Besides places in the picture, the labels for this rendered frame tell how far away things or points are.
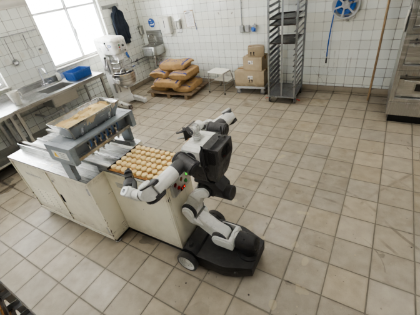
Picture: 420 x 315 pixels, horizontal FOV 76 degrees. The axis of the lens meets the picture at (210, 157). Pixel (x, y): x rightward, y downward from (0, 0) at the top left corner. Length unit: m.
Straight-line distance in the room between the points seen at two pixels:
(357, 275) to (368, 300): 0.20
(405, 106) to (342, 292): 2.93
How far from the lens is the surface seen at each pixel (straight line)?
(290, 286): 2.47
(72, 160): 2.37
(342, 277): 2.59
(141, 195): 1.59
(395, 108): 4.64
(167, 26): 6.68
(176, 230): 2.43
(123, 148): 2.68
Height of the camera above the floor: 2.14
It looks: 35 degrees down
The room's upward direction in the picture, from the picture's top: 9 degrees counter-clockwise
